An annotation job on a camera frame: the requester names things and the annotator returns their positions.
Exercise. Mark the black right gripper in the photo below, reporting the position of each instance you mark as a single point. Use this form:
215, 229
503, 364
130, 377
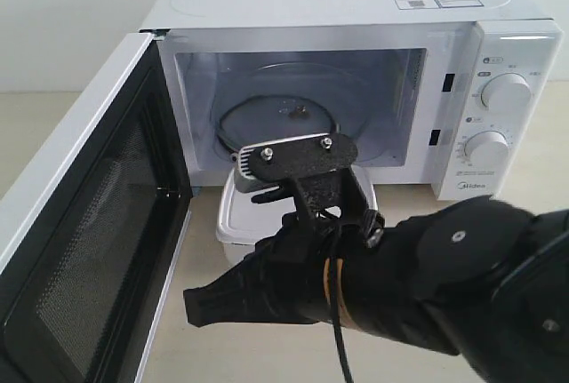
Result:
286, 287

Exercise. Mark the white plastic lidded container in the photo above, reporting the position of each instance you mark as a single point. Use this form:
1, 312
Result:
242, 223

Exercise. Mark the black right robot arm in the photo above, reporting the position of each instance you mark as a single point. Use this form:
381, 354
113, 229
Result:
481, 279

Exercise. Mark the white microwave door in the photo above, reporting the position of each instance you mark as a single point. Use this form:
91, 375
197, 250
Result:
91, 229

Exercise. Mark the white microwave oven body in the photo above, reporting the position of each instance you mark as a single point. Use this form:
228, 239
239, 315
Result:
425, 71

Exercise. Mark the lower white timer knob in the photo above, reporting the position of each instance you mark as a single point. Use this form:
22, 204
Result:
487, 149

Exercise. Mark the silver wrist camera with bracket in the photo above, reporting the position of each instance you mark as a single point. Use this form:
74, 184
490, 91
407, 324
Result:
316, 171

